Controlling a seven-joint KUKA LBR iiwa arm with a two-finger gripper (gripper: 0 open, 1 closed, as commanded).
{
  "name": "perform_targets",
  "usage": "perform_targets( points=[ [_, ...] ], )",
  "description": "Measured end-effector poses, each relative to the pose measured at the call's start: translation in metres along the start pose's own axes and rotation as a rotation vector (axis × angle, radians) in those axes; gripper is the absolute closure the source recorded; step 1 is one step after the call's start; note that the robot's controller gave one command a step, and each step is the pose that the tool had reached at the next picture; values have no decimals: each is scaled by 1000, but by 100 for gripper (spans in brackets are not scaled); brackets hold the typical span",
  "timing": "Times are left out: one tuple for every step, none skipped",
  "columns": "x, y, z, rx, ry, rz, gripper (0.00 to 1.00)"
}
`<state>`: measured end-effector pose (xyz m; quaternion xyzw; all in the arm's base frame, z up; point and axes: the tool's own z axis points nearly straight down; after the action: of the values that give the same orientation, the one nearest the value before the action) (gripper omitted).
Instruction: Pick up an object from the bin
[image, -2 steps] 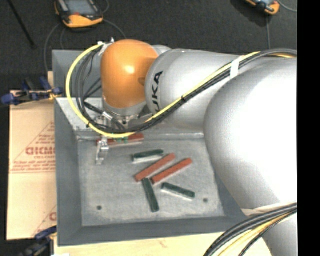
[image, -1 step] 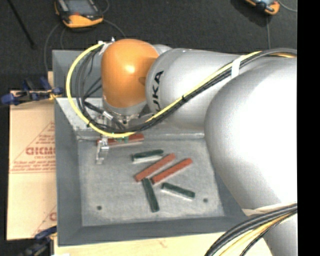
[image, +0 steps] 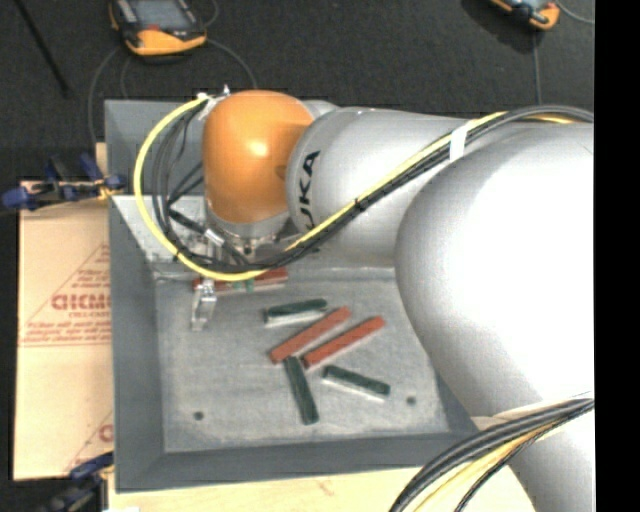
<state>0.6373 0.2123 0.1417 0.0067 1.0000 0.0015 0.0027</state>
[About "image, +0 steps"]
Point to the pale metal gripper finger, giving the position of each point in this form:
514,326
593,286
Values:
210,302
196,315

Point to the red-brown flat block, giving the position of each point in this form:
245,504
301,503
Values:
272,277
310,335
345,341

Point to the grey metal bin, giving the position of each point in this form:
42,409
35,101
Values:
225,380

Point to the dark green flat block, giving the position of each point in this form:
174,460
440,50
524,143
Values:
356,381
302,392
295,309

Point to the brown cardboard board red print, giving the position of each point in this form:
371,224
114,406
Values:
60,360

